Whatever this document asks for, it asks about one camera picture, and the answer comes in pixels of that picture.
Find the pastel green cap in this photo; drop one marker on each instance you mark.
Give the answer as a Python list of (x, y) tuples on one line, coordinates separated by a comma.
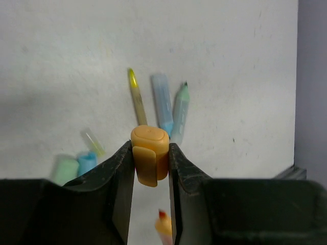
[(65, 169)]

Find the pastel blue highlighter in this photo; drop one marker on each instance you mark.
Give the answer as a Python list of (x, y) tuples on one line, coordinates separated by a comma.
[(163, 102)]

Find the pastel blue cap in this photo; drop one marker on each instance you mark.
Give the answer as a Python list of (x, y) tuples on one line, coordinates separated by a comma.
[(86, 162)]

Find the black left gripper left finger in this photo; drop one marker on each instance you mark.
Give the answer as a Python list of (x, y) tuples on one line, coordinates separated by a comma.
[(91, 209)]

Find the clear yellow pen cap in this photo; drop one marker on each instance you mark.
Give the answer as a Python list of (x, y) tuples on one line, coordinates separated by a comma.
[(92, 142)]

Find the aluminium table rail frame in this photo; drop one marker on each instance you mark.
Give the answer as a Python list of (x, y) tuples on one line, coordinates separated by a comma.
[(293, 173)]

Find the pastel orange highlighter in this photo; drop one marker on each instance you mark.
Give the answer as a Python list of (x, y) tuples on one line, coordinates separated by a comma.
[(163, 226)]

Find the pastel green highlighter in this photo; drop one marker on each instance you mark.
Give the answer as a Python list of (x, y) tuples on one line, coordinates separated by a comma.
[(180, 113)]

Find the pastel orange cap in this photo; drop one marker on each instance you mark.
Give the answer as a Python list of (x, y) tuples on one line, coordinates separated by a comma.
[(150, 148)]

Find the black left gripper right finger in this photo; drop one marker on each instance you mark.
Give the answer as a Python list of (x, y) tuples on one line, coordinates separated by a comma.
[(206, 210)]

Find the thin yellow highlighter pen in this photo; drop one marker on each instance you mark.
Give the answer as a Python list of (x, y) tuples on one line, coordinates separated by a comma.
[(137, 98)]

